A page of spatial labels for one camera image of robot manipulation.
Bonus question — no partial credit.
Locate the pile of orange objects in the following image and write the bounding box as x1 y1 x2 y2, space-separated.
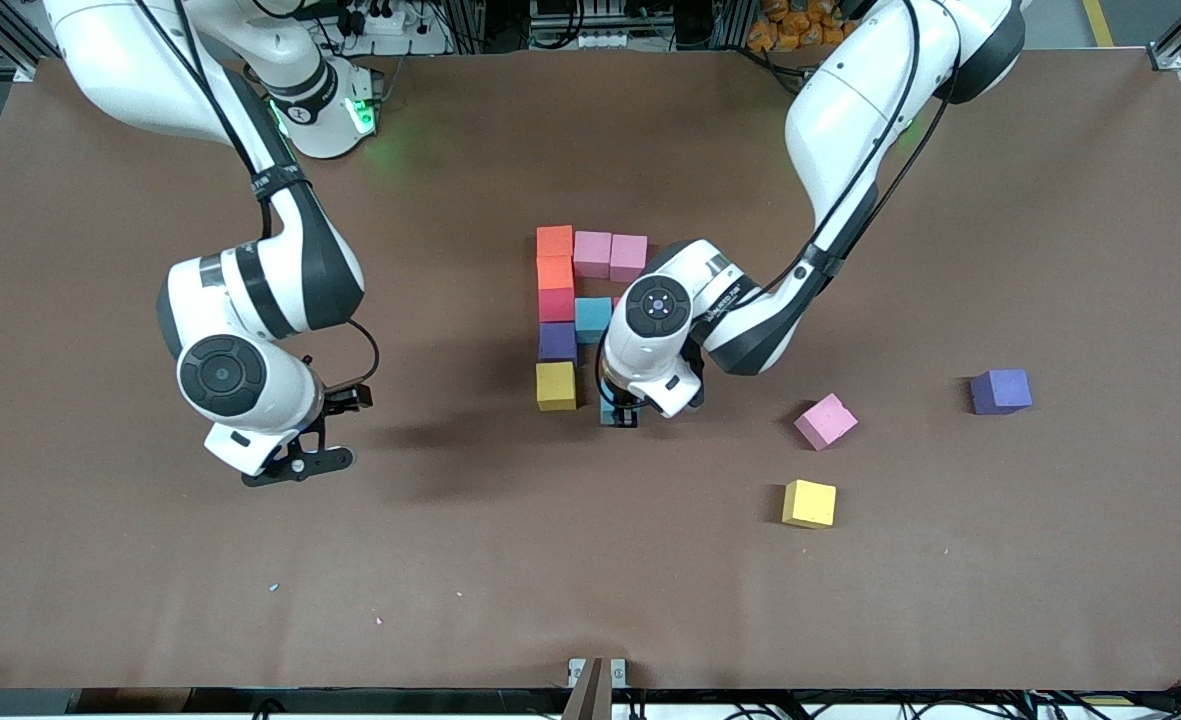
747 0 856 53

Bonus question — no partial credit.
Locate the light pink foam cube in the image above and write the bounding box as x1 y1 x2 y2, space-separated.
609 234 649 284
793 392 860 452

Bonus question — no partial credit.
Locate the brown table cover sheet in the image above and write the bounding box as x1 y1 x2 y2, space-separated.
0 50 1181 693

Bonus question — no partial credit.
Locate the yellow foam cube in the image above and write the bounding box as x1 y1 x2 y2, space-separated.
782 479 838 529
535 362 579 413

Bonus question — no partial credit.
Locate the metal table edge bracket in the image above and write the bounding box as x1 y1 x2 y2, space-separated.
567 657 628 691

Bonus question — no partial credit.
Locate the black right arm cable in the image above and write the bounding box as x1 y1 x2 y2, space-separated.
325 318 381 393

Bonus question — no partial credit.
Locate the purple foam cube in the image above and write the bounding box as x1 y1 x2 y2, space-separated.
970 368 1034 416
538 322 579 365

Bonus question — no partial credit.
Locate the dusty pink foam cube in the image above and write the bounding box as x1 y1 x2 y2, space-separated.
573 231 614 280

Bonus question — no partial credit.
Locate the black cable bundle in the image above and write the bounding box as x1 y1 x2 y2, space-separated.
720 688 1181 720

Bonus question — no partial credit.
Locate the brown camera stand pole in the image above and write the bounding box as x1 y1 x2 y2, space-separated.
561 657 614 720

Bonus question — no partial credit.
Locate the white power strip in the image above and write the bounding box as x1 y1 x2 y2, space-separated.
530 26 651 51
335 0 451 56

